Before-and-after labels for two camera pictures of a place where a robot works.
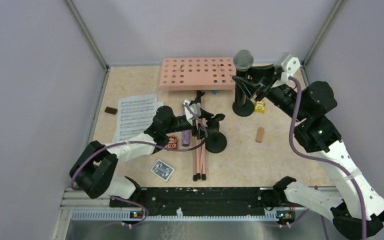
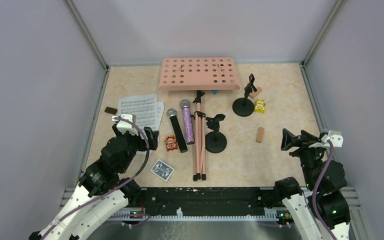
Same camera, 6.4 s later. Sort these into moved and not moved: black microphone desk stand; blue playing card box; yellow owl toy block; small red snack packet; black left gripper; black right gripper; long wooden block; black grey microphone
Moved: black left gripper; black right gripper; black grey microphone
Not moved: long wooden block; yellow owl toy block; black microphone desk stand; blue playing card box; small red snack packet
